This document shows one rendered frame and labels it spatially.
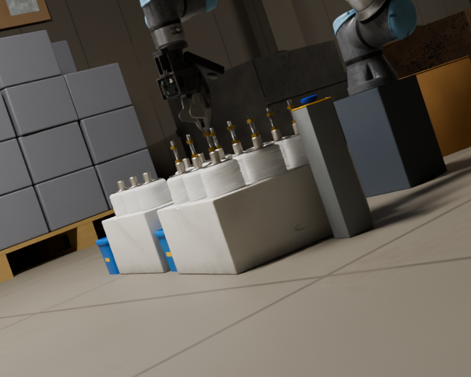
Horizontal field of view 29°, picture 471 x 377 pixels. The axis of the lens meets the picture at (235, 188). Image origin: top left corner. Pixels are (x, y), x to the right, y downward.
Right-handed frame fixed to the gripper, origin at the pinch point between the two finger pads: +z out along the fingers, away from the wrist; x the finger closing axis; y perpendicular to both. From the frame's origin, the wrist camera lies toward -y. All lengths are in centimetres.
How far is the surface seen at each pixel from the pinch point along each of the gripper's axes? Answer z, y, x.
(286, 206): 24.3, -6.6, 10.2
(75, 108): -36, -124, -243
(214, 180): 12.9, 4.9, 2.2
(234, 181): 14.6, 1.5, 4.8
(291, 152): 12.9, -17.2, 6.9
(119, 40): -82, -238, -340
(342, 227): 32.1, -9.2, 22.5
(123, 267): 32, -14, -76
